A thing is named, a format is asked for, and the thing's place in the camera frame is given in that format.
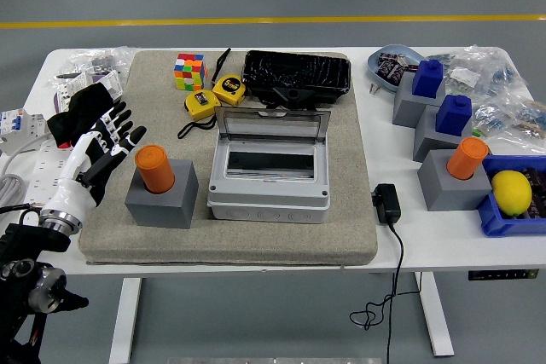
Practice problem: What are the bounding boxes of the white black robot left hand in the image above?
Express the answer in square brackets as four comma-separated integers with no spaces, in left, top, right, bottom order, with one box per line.
[41,101,148,221]

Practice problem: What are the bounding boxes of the orange cylindrical battery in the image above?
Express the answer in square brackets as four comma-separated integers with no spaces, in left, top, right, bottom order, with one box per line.
[446,136,491,181]
[134,144,177,194]

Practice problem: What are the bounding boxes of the grey electrical enclosure box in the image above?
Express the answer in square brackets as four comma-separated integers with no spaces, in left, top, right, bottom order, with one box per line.
[206,138,332,225]

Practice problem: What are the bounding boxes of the smoky transparent box lid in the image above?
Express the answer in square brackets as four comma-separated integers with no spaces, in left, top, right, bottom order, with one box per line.
[214,107,332,147]

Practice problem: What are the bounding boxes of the white power strip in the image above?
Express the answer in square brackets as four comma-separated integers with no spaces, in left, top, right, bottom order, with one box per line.
[20,137,77,214]

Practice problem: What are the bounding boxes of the white circuit breaker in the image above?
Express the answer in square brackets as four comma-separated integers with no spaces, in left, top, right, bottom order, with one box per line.
[0,107,49,154]

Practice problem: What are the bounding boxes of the black cloth glove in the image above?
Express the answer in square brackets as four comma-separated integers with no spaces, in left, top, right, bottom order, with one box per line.
[46,84,115,150]

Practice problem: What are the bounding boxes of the white packaging boxes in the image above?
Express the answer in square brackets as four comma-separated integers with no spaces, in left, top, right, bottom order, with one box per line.
[53,69,125,114]

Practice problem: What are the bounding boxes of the clear bag small parts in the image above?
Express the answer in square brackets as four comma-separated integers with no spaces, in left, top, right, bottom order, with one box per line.
[63,46,137,80]

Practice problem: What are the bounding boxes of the grey cube holder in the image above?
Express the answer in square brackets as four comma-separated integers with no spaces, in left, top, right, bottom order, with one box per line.
[416,149,493,212]
[392,72,447,129]
[412,104,474,164]
[125,158,200,231]

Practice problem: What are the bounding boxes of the yellow tape measure square label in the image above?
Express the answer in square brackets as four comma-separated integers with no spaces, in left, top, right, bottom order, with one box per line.
[177,89,222,140]

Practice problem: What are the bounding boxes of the colourful puzzle cube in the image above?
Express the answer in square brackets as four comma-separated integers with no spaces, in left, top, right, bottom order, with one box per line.
[173,53,208,92]

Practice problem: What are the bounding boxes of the white table leg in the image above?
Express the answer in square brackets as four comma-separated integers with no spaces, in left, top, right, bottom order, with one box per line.
[415,272,456,357]
[108,277,142,364]

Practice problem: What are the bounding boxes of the yellow tape measure round label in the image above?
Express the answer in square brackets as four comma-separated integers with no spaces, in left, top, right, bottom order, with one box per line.
[212,47,247,107]

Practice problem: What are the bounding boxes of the grey-brown cushion mat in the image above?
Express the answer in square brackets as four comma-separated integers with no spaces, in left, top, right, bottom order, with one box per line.
[78,49,380,266]

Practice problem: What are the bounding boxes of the black plastic tray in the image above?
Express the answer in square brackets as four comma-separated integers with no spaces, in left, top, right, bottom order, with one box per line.
[241,49,352,106]

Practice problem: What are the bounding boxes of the pale blue dish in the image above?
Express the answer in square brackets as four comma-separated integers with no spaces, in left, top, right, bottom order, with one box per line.
[367,43,426,93]

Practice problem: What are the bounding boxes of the dark snack packet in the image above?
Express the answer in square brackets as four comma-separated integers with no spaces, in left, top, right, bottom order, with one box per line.
[377,51,410,67]
[377,61,410,86]

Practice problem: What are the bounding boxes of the blue bottle-shaped block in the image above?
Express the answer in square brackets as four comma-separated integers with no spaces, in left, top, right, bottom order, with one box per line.
[434,94,473,138]
[411,59,446,99]

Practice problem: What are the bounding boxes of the clear plastic bag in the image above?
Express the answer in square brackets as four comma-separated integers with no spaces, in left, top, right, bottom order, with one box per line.
[426,44,487,69]

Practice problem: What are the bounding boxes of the clear bag white connectors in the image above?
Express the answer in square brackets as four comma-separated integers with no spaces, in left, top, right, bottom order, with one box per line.
[443,61,485,95]

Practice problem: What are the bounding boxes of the blue plastic bin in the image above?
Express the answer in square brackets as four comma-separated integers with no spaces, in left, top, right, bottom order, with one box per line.
[476,154,546,238]

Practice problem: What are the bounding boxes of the yellow lemon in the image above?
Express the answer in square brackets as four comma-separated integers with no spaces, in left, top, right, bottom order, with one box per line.
[491,170,533,217]

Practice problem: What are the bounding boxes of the clear bag blue components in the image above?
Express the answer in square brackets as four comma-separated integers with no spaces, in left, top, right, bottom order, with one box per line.
[471,99,546,153]
[479,50,532,103]

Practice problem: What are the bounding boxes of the black table control panel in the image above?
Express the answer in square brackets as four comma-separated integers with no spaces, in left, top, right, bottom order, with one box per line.
[468,269,539,282]

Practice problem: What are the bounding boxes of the dark packets pile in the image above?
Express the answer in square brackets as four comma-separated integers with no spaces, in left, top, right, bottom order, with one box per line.
[522,166,546,221]

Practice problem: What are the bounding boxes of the black triangular bracket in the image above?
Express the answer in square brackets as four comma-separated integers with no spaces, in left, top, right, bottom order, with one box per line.
[258,85,319,112]

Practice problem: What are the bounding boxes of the black power adapter with cord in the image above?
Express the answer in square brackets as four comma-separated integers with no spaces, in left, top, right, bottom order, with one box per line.
[349,183,424,364]

